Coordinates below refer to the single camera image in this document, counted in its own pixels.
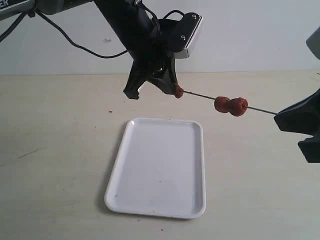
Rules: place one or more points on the white rectangular plastic tray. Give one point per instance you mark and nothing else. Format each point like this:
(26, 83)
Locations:
(159, 170)

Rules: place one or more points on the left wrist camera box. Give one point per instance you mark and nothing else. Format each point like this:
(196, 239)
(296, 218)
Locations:
(187, 37)

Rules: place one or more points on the thin metal skewer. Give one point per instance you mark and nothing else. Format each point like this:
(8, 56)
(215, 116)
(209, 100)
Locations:
(213, 98)

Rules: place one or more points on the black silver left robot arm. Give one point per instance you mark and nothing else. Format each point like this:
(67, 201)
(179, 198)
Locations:
(117, 13)

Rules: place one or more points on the small white wall fixture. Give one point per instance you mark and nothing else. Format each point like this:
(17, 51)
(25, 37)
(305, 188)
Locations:
(107, 40)

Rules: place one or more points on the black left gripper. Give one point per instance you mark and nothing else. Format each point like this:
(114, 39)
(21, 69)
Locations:
(153, 47)

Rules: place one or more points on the brown meatball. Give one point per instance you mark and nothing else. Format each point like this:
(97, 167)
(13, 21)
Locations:
(221, 104)
(237, 106)
(178, 91)

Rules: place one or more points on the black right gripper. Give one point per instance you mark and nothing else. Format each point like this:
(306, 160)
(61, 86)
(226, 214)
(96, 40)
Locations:
(304, 118)

